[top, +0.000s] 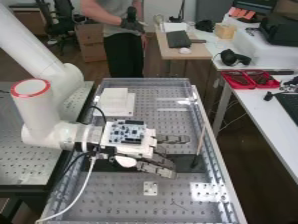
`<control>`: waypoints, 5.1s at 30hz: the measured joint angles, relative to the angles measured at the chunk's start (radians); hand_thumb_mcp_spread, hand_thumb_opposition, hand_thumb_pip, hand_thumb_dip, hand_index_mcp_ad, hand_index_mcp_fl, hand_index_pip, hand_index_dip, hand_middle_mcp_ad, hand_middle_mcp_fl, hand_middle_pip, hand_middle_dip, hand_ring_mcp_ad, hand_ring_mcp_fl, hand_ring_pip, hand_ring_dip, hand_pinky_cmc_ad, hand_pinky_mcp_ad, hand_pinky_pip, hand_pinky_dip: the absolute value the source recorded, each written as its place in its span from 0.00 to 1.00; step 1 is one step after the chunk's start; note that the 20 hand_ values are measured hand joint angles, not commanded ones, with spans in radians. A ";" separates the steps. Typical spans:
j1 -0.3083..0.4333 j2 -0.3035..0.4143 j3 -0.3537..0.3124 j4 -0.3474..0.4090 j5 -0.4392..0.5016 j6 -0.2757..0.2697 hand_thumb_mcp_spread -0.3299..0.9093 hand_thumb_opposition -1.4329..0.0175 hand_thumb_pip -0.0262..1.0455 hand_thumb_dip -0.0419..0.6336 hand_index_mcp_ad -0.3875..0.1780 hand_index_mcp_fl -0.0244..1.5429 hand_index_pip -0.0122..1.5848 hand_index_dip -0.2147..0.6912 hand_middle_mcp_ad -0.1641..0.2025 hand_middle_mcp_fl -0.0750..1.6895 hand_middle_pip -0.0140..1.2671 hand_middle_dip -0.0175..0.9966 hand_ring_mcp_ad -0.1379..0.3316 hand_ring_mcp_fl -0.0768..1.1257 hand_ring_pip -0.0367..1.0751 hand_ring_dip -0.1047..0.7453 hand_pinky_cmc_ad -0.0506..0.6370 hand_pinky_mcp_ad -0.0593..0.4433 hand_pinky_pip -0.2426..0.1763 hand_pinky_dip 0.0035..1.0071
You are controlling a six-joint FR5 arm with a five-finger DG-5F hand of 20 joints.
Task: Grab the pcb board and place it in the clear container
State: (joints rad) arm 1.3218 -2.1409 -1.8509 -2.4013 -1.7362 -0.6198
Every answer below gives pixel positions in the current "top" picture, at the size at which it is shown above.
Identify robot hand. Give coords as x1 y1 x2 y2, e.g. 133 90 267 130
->
98 118 193 180

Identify small white square block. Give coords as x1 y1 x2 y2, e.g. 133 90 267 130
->
142 181 159 197

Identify small white box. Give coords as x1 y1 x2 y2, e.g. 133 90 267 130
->
92 87 137 118

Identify clear box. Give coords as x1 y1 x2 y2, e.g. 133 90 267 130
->
40 77 247 224

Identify wooden desk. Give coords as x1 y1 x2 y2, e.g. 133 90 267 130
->
153 22 215 81

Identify person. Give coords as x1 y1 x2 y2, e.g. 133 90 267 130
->
80 0 149 79

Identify red tray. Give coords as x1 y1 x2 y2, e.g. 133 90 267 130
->
245 69 282 90
219 70 258 91

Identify white desk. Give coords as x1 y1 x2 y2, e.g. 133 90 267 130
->
211 19 298 185

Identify cardboard box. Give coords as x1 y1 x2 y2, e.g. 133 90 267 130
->
73 22 108 63

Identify black keyboard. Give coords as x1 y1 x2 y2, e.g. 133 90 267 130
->
165 30 193 49
273 92 298 127

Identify black headphones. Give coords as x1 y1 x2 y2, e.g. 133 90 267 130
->
219 48 253 67

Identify small wooden box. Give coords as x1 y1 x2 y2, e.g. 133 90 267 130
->
214 23 237 41

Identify black office chair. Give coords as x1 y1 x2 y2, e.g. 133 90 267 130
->
34 0 77 45

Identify black case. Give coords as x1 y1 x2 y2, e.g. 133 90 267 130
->
258 13 298 47

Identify black cable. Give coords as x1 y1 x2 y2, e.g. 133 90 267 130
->
54 151 97 188
86 105 109 127

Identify white cable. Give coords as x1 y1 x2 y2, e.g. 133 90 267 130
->
34 156 98 224

